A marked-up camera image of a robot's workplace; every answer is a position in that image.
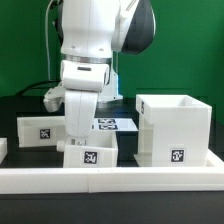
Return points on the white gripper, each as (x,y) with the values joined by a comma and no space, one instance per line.
(80,107)

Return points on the white front drawer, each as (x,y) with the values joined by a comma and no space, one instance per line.
(101,151)

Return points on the white drawer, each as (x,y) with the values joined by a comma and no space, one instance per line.
(40,131)
(101,151)

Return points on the white drawer cabinet box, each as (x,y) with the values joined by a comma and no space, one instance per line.
(173,131)

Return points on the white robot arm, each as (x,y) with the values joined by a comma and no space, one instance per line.
(92,31)

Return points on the white rear drawer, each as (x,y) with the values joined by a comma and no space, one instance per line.
(40,131)

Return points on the fiducial marker sheet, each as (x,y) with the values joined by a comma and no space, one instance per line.
(114,124)

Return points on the white left fence block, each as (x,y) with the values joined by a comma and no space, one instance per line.
(3,149)

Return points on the white front fence rail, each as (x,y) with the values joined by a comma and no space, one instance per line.
(97,180)

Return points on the white fence rail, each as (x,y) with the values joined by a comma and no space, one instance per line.
(213,160)
(97,180)

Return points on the white right fence rail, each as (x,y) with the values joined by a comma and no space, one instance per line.
(213,160)

